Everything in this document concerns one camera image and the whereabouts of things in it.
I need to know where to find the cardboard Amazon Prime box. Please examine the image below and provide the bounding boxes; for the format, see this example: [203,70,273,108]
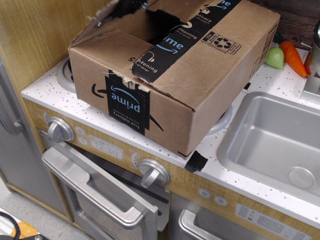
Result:
[68,0,281,158]

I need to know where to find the right silver stove knob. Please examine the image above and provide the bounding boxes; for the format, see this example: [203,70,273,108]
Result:
[138,158,170,188]

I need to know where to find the silver stove knob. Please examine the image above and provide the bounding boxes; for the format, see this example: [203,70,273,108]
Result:
[138,158,170,188]
[47,116,75,144]

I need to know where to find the black tape patch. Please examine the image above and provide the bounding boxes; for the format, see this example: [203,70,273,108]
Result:
[184,151,208,173]

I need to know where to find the left silver stove knob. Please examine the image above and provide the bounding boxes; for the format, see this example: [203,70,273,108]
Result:
[47,116,75,144]

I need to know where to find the silver toy oven door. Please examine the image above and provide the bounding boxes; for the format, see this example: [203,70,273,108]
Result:
[42,145,158,240]

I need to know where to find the silver dishwasher door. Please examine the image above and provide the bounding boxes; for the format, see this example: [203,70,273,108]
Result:
[168,193,316,240]

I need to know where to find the silver toy sink basin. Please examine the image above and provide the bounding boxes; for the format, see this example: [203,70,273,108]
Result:
[217,92,320,205]

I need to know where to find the green toy vegetable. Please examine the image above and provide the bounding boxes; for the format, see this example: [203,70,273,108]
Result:
[265,47,284,69]

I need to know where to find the silver toy fridge door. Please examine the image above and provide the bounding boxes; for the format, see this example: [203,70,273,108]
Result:
[0,64,66,215]

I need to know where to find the orange toy carrot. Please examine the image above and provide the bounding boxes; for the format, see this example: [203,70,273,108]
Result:
[279,41,307,78]

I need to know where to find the silver toy faucet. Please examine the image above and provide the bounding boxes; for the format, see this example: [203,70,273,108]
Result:
[299,21,320,103]

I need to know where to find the orange cloth piece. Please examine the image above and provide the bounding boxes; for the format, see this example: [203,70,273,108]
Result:
[17,221,38,239]

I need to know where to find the grey front burner ring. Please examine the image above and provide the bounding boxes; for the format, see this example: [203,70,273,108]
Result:
[204,106,234,137]

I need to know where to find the grey stove burner ring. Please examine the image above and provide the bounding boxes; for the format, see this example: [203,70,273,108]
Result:
[56,57,76,93]

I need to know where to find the black braided cable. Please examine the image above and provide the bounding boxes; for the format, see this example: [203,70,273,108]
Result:
[0,211,21,237]

